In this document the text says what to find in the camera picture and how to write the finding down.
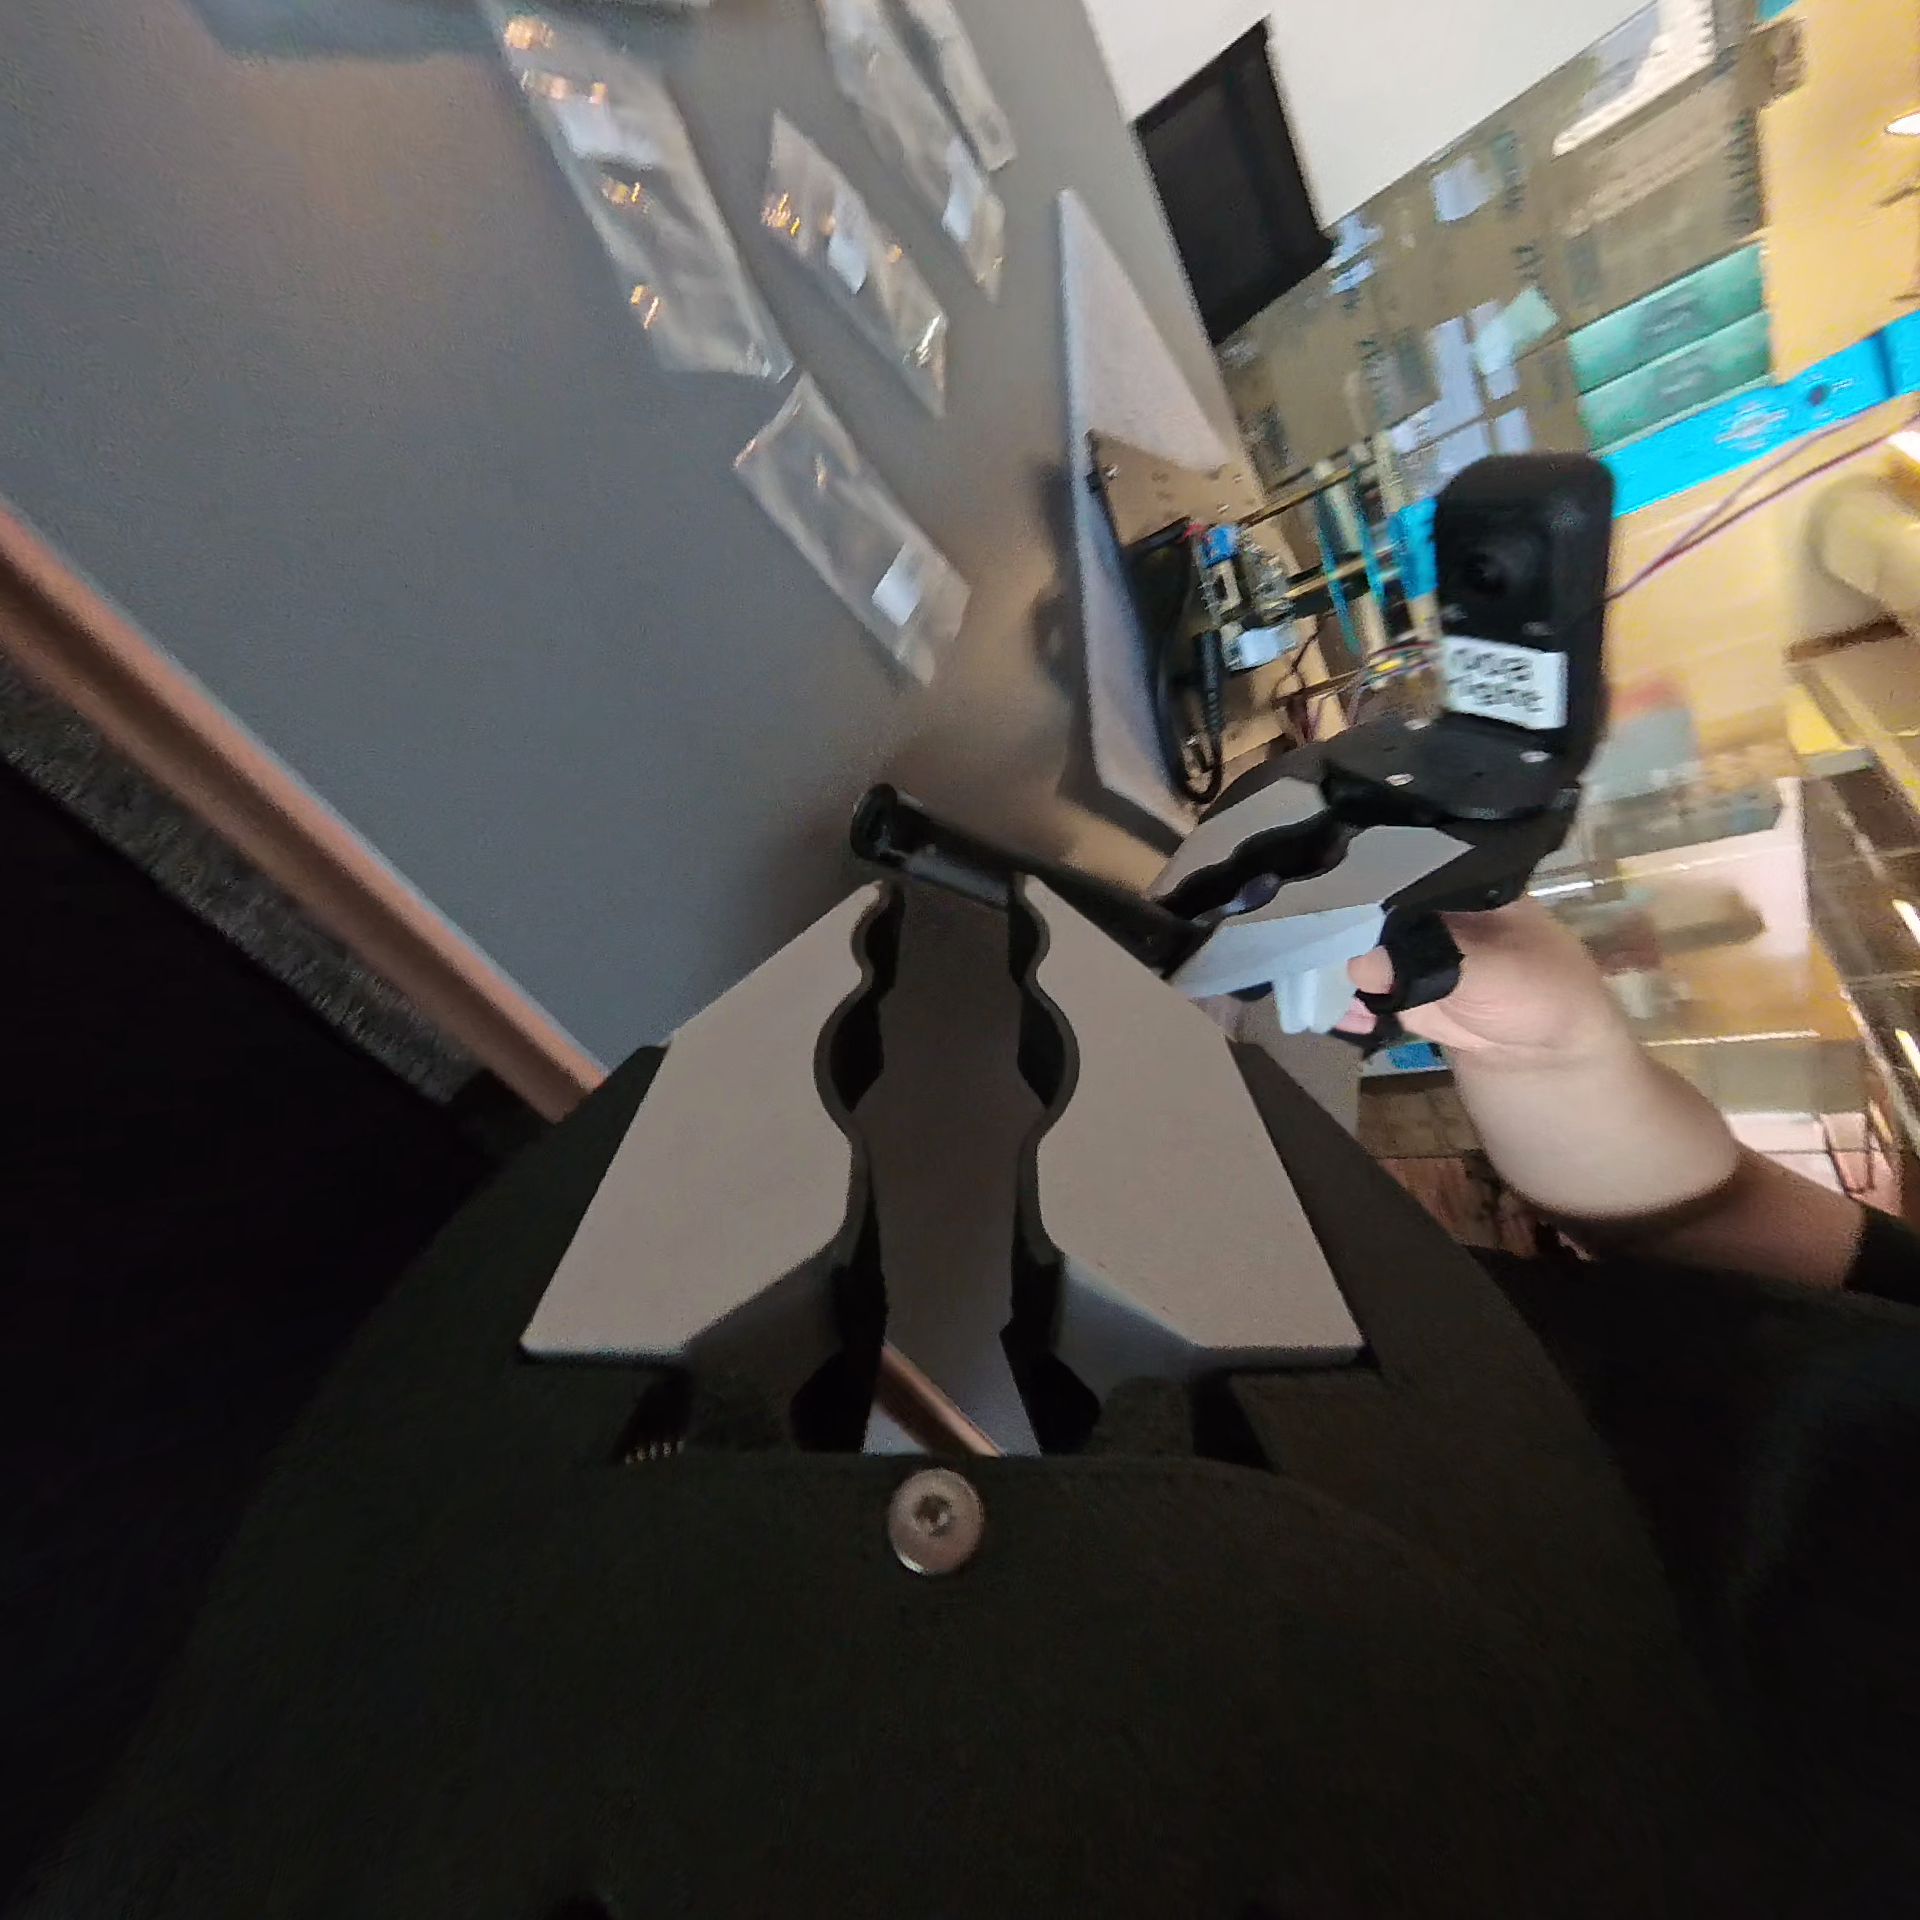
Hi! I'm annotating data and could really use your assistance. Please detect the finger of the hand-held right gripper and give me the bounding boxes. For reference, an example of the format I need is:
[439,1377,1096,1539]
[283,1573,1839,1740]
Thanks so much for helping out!
[1148,774,1352,922]
[1170,824,1481,1041]

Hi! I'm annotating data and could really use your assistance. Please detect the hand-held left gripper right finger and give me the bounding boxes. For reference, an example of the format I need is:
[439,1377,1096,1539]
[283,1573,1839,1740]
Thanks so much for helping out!
[1002,876,1369,1453]

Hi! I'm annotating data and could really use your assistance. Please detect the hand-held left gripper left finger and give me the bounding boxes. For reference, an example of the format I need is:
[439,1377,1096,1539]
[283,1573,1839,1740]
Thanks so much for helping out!
[521,882,901,1453]

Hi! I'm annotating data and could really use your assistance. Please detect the black screwdriver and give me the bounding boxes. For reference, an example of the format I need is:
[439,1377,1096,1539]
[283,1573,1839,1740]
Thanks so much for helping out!
[851,781,1209,968]

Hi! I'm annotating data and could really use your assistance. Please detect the person's right forearm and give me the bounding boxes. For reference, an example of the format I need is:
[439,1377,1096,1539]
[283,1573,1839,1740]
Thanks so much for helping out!
[1448,989,1920,1300]

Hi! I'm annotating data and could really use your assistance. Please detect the person's right hand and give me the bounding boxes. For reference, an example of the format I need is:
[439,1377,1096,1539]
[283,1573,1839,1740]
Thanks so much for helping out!
[1343,902,1637,1081]

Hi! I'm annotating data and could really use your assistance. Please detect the robot circuit board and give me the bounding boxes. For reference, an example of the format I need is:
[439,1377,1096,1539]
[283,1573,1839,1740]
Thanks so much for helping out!
[1195,524,1298,670]

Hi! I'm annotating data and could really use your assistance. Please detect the teal box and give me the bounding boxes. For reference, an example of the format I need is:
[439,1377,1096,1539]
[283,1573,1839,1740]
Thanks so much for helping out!
[1576,316,1775,453]
[1567,248,1769,396]

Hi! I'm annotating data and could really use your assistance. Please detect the blue carton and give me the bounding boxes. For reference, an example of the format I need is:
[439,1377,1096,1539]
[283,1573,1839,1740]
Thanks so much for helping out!
[1606,322,1920,520]

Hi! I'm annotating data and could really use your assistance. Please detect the stack of cardboard boxes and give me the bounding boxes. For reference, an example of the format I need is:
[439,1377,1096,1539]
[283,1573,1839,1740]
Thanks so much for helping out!
[1215,0,1811,496]

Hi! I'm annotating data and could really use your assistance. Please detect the white foam mat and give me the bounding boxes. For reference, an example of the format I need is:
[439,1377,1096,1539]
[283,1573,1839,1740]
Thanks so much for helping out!
[1056,188,1249,842]

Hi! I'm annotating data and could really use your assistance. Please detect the black monitor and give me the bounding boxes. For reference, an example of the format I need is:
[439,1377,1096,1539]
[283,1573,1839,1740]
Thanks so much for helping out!
[1132,17,1337,350]

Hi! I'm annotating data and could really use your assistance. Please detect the clear plastic parts bag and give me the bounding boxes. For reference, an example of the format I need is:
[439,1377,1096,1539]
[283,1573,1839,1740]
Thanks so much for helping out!
[735,375,976,683]
[901,0,1020,170]
[757,114,955,413]
[817,0,1007,294]
[488,0,796,384]

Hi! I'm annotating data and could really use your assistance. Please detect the person's black shirt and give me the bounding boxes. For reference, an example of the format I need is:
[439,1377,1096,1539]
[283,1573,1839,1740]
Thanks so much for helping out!
[1485,1202,1920,1920]

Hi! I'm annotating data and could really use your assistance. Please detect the black cable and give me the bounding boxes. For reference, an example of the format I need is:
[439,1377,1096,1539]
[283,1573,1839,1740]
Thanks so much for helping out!
[1157,631,1224,806]

